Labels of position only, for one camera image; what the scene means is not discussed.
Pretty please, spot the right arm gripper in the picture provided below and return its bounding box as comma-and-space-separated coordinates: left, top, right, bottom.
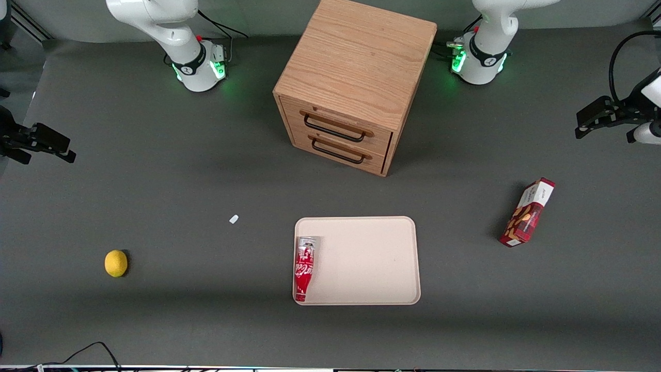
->
0, 106, 77, 164

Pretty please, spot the wooden drawer front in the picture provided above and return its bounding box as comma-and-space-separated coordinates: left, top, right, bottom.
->
291, 128, 389, 175
280, 96, 394, 156

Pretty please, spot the black left base cable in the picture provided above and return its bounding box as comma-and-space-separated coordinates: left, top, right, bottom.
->
433, 15, 483, 58

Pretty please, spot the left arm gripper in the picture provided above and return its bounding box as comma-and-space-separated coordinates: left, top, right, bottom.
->
574, 70, 661, 140

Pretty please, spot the black base cable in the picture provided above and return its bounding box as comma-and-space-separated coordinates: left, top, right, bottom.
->
433, 15, 483, 58
164, 9, 249, 68

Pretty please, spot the aluminium frame rail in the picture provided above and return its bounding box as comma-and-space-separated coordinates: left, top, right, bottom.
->
9, 0, 54, 42

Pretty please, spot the black table edge cable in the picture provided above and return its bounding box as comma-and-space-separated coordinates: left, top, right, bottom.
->
0, 342, 122, 370

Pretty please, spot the black right base cable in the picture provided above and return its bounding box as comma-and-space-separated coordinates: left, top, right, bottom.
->
164, 9, 249, 68

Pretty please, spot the yellow lemon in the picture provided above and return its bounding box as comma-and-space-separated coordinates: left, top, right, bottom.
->
104, 250, 129, 278

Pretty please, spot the black metal drawer handle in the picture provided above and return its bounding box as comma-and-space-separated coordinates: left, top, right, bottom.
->
303, 114, 367, 143
311, 138, 366, 165

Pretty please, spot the beige plastic tray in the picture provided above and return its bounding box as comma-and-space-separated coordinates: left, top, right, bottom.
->
293, 216, 421, 306

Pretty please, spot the red cola bottle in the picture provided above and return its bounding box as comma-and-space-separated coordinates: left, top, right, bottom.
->
294, 236, 322, 303

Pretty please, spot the red cookie box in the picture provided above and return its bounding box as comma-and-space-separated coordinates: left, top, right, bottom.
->
499, 177, 557, 248

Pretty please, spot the wooden two-drawer cabinet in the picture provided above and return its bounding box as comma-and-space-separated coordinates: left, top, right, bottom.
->
273, 0, 438, 178

